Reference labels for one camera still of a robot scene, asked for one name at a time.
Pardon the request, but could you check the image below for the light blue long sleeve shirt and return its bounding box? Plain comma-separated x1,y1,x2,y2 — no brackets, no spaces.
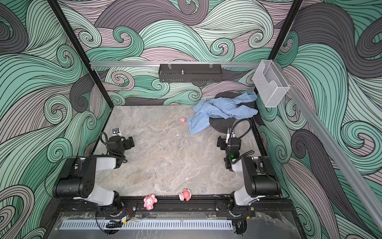
187,92,258,135

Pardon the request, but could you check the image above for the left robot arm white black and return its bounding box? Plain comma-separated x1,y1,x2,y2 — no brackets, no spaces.
52,128,135,217

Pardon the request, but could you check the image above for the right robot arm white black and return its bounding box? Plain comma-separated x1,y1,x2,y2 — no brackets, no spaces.
217,119,282,218

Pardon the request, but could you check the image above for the dark grey striped shirt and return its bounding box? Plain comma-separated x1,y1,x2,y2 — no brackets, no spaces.
209,92,241,133

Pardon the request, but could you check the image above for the pink plush pig toy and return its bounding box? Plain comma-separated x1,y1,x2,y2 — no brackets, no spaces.
144,194,158,211

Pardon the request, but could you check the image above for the pink white plush toy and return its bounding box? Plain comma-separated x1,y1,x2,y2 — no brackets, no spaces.
179,188,192,202

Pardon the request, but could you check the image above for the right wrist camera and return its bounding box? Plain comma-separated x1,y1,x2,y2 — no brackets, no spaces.
225,128,232,144

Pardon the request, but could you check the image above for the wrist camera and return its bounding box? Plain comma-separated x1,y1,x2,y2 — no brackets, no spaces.
112,128,121,136
225,128,232,144

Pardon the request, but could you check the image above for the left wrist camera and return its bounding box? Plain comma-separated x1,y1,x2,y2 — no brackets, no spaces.
112,128,121,136

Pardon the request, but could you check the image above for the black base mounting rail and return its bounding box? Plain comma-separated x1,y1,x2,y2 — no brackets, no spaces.
57,195,296,218

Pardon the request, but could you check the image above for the clear plastic wall bin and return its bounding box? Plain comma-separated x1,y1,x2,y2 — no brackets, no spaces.
252,60,290,108

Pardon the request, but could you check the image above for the white slotted cable duct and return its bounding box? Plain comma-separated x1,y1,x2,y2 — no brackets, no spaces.
58,219,233,231

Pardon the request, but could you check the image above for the horizontal aluminium rail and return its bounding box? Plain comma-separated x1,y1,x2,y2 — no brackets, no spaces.
89,61,260,68

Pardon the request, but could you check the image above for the right side aluminium rail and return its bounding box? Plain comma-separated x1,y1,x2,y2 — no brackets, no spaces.
273,62,382,229

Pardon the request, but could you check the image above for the left black frame post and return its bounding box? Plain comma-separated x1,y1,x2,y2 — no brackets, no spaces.
47,0,114,110

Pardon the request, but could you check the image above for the black frame post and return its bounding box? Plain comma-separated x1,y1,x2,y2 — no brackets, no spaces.
250,0,304,99
47,0,114,110

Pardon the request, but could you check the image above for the right black frame post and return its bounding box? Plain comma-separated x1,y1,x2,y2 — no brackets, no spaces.
250,0,304,99

